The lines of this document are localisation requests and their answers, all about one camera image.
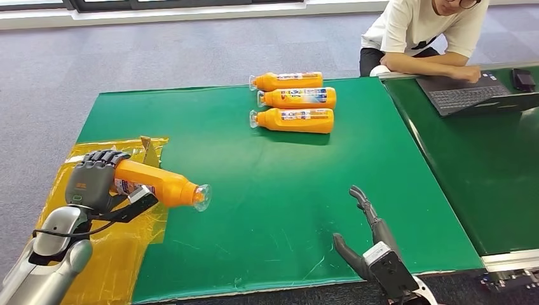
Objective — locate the orange bottle with clear cap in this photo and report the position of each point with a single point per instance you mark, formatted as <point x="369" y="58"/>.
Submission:
<point x="303" y="98"/>
<point x="299" y="121"/>
<point x="168" y="187"/>
<point x="294" y="81"/>

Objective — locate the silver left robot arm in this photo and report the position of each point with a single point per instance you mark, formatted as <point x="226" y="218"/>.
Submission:
<point x="42" y="278"/>

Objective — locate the yellow film wrapped cardboard box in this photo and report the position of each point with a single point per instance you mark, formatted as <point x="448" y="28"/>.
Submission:
<point x="122" y="261"/>

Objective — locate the person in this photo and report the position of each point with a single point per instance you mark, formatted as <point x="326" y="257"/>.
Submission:
<point x="412" y="25"/>

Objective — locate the green conveyor table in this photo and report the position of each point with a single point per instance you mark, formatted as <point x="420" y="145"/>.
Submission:
<point x="463" y="168"/>

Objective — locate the dark grey laptop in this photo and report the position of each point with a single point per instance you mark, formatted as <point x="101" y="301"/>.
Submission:
<point x="467" y="97"/>

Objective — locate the black eyeglasses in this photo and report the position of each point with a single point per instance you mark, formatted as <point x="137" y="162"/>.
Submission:
<point x="467" y="4"/>

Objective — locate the small black device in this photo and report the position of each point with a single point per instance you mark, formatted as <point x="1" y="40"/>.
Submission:
<point x="523" y="80"/>

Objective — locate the black conveyor base part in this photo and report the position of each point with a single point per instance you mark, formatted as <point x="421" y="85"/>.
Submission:
<point x="505" y="282"/>

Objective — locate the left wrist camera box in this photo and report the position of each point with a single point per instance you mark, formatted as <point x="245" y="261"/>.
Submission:
<point x="134" y="206"/>

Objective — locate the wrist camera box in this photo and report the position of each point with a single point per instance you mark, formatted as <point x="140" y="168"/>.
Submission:
<point x="391" y="269"/>
<point x="134" y="206"/>

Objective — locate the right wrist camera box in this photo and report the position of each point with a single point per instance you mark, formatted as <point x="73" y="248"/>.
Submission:
<point x="391" y="269"/>

